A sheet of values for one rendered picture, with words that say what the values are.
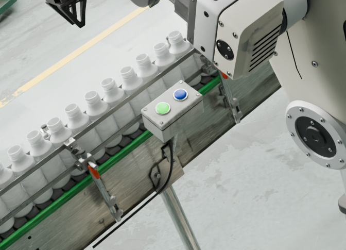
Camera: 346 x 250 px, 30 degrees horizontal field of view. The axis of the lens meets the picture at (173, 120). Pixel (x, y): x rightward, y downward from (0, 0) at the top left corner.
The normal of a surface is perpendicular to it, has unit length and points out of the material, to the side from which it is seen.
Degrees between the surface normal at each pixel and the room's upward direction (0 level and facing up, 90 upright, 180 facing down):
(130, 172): 90
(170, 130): 110
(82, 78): 0
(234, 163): 0
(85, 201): 90
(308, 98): 101
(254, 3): 30
